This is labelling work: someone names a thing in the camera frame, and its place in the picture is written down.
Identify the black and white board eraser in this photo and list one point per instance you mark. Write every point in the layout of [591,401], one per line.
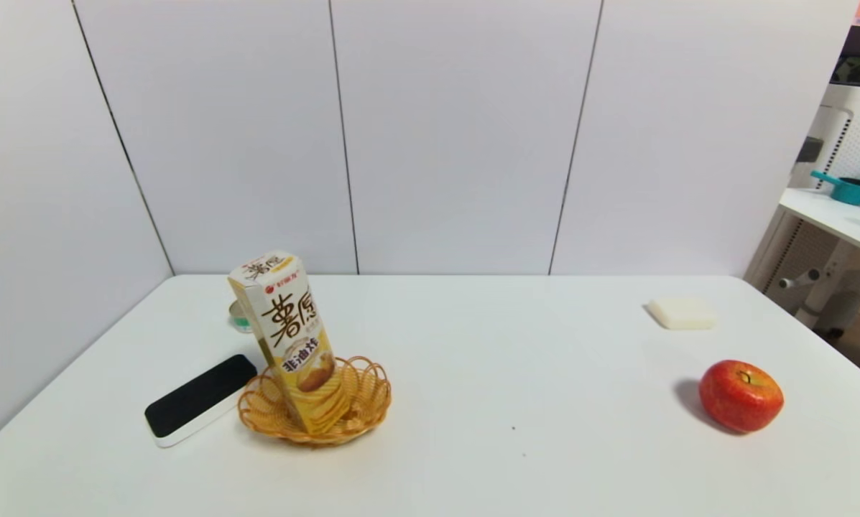
[196,395]

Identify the red apple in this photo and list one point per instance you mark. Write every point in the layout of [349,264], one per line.
[740,398]

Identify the white rectangular soap block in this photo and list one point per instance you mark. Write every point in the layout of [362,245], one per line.
[682,314]

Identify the small black box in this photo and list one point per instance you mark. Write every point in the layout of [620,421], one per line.
[809,149]

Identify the small green label tin can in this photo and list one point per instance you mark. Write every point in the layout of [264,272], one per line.
[239,319]

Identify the white side table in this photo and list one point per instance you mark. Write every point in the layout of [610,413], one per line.
[832,219]

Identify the teal saucepan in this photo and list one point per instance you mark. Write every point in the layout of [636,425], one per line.
[853,192]

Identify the yellow potato chips box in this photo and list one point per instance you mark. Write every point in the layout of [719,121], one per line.
[289,330]

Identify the yellow woven wicker basket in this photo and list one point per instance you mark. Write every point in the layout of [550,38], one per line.
[365,402]

